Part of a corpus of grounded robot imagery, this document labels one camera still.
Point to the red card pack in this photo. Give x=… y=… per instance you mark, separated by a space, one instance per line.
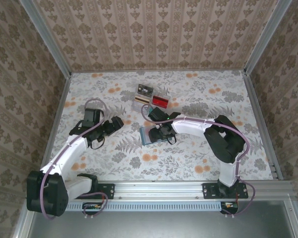
x=160 y=102

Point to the aluminium frame post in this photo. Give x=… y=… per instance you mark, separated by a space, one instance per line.
x=47 y=37
x=265 y=37

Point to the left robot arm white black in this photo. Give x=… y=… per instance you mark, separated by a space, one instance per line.
x=72 y=151

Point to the blue card holder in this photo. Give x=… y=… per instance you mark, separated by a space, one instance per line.
x=145 y=136

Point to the aluminium table edge rail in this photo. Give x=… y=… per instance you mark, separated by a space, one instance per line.
x=263 y=124
x=53 y=129

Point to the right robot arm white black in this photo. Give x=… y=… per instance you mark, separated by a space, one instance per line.
x=188 y=126

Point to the horizontal aluminium frame rail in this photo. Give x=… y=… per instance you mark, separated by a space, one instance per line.
x=159 y=189

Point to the gold brown striped card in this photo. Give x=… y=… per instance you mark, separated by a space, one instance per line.
x=142 y=100

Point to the grey metal panel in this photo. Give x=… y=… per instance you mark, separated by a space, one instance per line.
x=159 y=224

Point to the black and gold card pack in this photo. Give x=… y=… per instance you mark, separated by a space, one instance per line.
x=144 y=90

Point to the clear acrylic card organizer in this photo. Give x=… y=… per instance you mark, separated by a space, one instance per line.
x=136 y=107

